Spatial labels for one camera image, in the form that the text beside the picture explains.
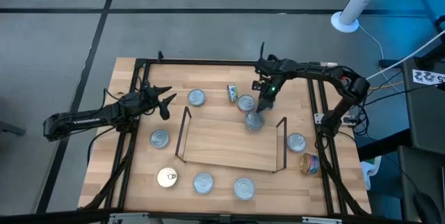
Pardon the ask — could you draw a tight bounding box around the grey furniture foot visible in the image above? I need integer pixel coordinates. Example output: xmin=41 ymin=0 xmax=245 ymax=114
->
xmin=0 ymin=120 xmax=27 ymax=137

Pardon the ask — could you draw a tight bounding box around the black arm cable harness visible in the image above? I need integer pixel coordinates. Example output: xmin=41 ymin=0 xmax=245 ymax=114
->
xmin=314 ymin=136 xmax=369 ymax=216
xmin=81 ymin=154 xmax=135 ymax=209

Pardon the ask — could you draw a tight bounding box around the dark metal table frame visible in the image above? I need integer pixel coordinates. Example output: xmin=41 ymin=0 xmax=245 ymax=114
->
xmin=408 ymin=0 xmax=445 ymax=33

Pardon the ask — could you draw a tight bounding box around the thin white cable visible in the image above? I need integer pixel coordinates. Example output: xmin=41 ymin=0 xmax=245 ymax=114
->
xmin=357 ymin=24 xmax=404 ymax=93

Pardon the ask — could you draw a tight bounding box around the black cable bundle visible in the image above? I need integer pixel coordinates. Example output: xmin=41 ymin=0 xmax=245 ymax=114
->
xmin=346 ymin=70 xmax=445 ymax=138

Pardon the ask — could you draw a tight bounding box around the red label seafood can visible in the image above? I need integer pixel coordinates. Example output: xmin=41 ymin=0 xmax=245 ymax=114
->
xmin=236 ymin=93 xmax=257 ymax=114

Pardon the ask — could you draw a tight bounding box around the green label tuna can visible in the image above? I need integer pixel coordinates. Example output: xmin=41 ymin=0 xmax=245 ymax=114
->
xmin=149 ymin=129 xmax=171 ymax=150
xmin=192 ymin=172 xmax=215 ymax=195
xmin=187 ymin=88 xmax=207 ymax=107
xmin=233 ymin=177 xmax=257 ymax=202

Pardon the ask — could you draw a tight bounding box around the wooden shelf black metal frame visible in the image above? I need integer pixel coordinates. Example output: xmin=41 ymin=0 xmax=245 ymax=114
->
xmin=175 ymin=106 xmax=288 ymax=174

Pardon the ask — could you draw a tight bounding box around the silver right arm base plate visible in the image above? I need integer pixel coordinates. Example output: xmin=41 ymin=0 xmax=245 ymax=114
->
xmin=314 ymin=111 xmax=359 ymax=127

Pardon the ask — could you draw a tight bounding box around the black left arm cable harness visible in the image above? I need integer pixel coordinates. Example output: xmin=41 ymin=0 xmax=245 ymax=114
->
xmin=81 ymin=154 xmax=135 ymax=209

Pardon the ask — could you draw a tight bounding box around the tall tower fan round base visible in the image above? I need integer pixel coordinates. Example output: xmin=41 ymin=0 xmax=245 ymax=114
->
xmin=330 ymin=0 xmax=392 ymax=33

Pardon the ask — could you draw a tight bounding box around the white plastic bag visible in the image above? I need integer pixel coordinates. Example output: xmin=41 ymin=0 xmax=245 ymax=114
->
xmin=359 ymin=156 xmax=382 ymax=191

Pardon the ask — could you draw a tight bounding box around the black computer mouse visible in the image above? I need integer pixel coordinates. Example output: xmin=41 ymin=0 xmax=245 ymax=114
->
xmin=412 ymin=191 xmax=442 ymax=224

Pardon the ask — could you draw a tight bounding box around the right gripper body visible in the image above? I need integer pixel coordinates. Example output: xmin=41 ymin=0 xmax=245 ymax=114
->
xmin=259 ymin=75 xmax=281 ymax=102

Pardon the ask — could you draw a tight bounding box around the dark green albacore tuna can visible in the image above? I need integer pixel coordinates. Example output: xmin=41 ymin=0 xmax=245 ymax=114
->
xmin=244 ymin=111 xmax=265 ymax=131
xmin=226 ymin=83 xmax=238 ymax=103

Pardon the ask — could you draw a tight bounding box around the thick white cable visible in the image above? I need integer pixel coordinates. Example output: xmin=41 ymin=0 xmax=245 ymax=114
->
xmin=364 ymin=29 xmax=445 ymax=81

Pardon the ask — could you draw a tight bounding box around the black desk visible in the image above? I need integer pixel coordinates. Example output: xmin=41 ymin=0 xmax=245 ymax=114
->
xmin=402 ymin=56 xmax=445 ymax=155

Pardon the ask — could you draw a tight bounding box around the black right arm cable harness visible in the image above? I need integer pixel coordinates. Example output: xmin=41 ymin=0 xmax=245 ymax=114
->
xmin=314 ymin=136 xmax=369 ymax=216

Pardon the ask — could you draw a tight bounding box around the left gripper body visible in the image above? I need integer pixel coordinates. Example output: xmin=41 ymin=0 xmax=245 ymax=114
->
xmin=140 ymin=86 xmax=164 ymax=115

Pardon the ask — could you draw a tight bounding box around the silver-lidded seafood can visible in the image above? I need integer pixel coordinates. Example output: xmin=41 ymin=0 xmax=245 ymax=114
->
xmin=286 ymin=132 xmax=307 ymax=154

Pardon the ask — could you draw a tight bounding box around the yellow cable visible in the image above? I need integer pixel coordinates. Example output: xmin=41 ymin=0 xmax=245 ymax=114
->
xmin=368 ymin=80 xmax=406 ymax=91

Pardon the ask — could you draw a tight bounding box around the black desk foot bar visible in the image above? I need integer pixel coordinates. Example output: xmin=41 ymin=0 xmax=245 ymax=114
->
xmin=356 ymin=128 xmax=413 ymax=162

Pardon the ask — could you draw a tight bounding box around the gold can blue label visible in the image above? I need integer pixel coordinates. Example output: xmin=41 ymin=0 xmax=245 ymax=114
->
xmin=300 ymin=152 xmax=320 ymax=176
xmin=156 ymin=166 xmax=179 ymax=189

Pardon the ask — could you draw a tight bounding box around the white paper marker tag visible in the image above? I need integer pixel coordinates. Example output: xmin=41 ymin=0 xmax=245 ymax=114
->
xmin=412 ymin=69 xmax=445 ymax=86

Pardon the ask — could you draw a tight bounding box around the black power strip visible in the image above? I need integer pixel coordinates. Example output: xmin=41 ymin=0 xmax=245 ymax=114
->
xmin=378 ymin=58 xmax=406 ymax=69

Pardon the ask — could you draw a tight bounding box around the silver bracket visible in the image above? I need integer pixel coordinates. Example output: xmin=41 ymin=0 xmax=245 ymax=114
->
xmin=301 ymin=216 xmax=343 ymax=224
xmin=109 ymin=212 xmax=150 ymax=224

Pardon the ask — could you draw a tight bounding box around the black front crossbar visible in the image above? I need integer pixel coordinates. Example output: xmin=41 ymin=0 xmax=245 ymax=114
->
xmin=0 ymin=207 xmax=421 ymax=224

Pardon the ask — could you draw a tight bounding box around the black aluminium rail frame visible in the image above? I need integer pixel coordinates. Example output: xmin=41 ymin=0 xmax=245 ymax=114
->
xmin=103 ymin=58 xmax=348 ymax=216

